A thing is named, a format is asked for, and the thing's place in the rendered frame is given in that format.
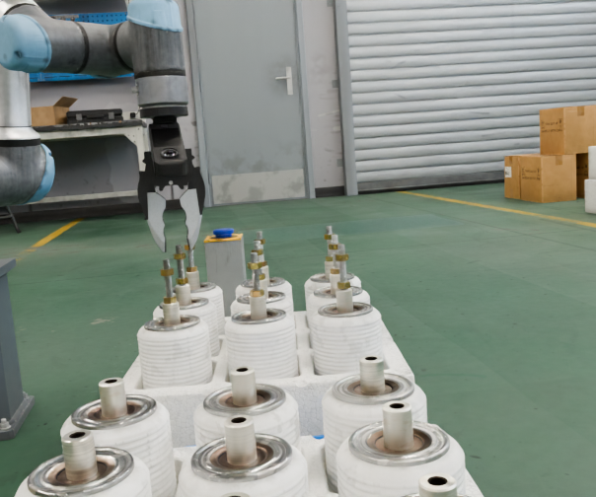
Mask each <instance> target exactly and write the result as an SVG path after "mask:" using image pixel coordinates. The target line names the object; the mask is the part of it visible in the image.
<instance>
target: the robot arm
mask: <svg viewBox="0 0 596 497"><path fill-rule="evenodd" d="M127 14H128V15H127V16H126V18H127V20H128V21H125V22H122V23H118V24H114V25H101V24H92V23H83V22H74V21H64V20H56V19H52V18H50V17H49V16H48V15H47V14H46V12H44V11H43V10H42V9H41V7H39V6H38V5H37V4H36V3H35V2H34V1H33V0H0V206H8V205H24V204H27V203H30V202H36V201H39V200H41V199H43V198H44V197H45V196H46V195H47V194H48V193H49V191H50V189H51V187H52V184H53V180H54V172H55V167H54V160H53V157H51V152H50V150H49V149H48V148H47V147H46V146H45V145H43V144H41V143H40V135H39V134H38V133H37V132H36V131H34V130H33V128H32V117H31V97H30V76H29V73H31V74H35V73H39V72H43V73H69V74H86V75H90V76H92V77H94V78H104V79H110V78H115V77H118V76H120V75H125V74H130V73H134V80H135V84H136V85H137V86H138V87H132V88H131V92H132V93H133V94H138V95H137V104H138V106H139V107H142V109H140V110H139V113H140V118H143V119H149V118H151V119H152V120H153V124H149V125H148V131H149V132H148V133H149V141H150V147H151V151H147V152H144V159H143V160H142V162H143V163H144V164H146V166H145V171H140V172H139V183H138V188H137V193H138V199H139V202H140V205H141V207H142V210H143V213H144V215H145V218H146V220H147V223H148V226H149V228H150V231H151V233H152V236H153V238H154V240H155V242H156V244H157V245H158V247H159V248H160V249H161V251H162V252H166V237H165V234H164V229H165V222H164V219H163V212H164V211H165V209H166V199H165V198H164V197H163V196H162V195H160V194H159V193H157V190H155V188H156V186H159V190H160V191H162V190H163V189H164V187H165V186H167V185H177V186H178V187H179V188H180V189H184V185H187V187H186V191H185V192H184V193H183V194H182V196H181V197H180V203H181V206H182V208H183V209H184V210H185V212H186V219H185V223H186V227H187V236H186V237H187V242H188V247H189V249H193V247H194V245H195V243H196V240H197V237H198V234H199V228H200V223H201V217H202V211H203V205H204V199H205V184H204V181H203V178H202V176H201V174H200V167H195V166H194V165H193V163H192V160H193V159H194V158H195V156H193V155H192V154H191V148H189V149H185V145H184V141H183V136H182V133H181V128H180V125H179V124H178V123H177V117H180V116H187V115H188V110H187V106H186V105H187V104H188V92H187V81H186V67H185V56H184V45H183V34H182V31H183V28H182V25H181V18H180V11H179V6H178V4H177V3H176V2H175V1H173V0H132V1H131V2H130V3H129V4H128V6H127Z"/></svg>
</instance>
